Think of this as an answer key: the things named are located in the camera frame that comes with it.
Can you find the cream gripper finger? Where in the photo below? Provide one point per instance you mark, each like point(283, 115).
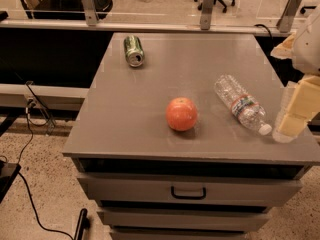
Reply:
point(300, 104)
point(284, 49)

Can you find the red orange apple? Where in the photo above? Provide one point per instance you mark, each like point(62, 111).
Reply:
point(181, 114)

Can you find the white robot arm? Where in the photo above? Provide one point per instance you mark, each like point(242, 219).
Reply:
point(305, 56)

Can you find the green soda can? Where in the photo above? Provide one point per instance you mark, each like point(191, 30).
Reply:
point(133, 50)

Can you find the clear plastic water bottle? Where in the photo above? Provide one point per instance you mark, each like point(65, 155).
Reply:
point(243, 106)

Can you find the grey drawer cabinet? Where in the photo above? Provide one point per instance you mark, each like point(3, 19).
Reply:
point(128, 157)

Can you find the black bag behind glass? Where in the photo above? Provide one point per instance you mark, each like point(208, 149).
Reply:
point(69, 9)

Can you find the black stand foot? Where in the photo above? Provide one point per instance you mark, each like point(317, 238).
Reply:
point(82, 224)

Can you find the black device left edge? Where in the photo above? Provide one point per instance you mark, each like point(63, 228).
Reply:
point(8, 173)

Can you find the metal glass bracket right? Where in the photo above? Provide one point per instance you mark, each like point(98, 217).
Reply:
point(285, 22)

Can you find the metal glass bracket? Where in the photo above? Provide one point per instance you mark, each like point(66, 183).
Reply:
point(206, 14)
point(90, 12)
point(285, 22)

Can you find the metal glass bracket middle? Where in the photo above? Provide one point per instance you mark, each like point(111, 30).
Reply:
point(206, 14)

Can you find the black drawer handle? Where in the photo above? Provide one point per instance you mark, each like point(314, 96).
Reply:
point(198, 194)

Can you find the metal glass bracket left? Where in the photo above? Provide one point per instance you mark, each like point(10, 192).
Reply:
point(90, 12)

